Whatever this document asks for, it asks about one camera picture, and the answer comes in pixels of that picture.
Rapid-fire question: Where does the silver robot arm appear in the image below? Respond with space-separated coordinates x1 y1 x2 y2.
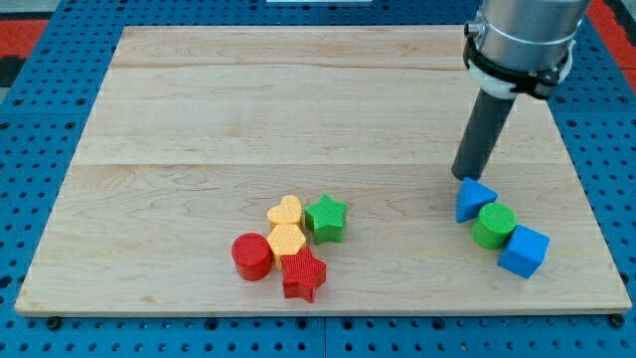
463 0 590 99

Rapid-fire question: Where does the green star block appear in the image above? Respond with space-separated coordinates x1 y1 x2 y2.
304 194 348 245

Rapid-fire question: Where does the red star block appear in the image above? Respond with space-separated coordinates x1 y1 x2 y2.
281 247 327 303

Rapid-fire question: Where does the yellow heart block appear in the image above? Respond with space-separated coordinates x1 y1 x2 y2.
267 195 302 229

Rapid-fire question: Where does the yellow hexagon block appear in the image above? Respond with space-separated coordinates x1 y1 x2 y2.
266 224 307 270

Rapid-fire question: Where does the red cylinder block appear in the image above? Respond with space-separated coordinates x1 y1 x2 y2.
231 233 272 281

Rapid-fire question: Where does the wooden board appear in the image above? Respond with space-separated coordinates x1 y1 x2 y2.
15 26 632 317

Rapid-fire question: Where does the blue triangle block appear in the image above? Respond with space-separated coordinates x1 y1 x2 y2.
455 177 499 223

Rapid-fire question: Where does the green cylinder block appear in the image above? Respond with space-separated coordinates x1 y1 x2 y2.
471 203 517 250

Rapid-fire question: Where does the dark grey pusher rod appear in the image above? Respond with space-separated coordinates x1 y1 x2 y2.
451 89 515 180

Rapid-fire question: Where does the blue cube block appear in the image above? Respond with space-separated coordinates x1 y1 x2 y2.
498 225 551 278

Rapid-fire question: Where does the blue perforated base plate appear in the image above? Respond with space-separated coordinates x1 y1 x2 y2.
1 0 635 357

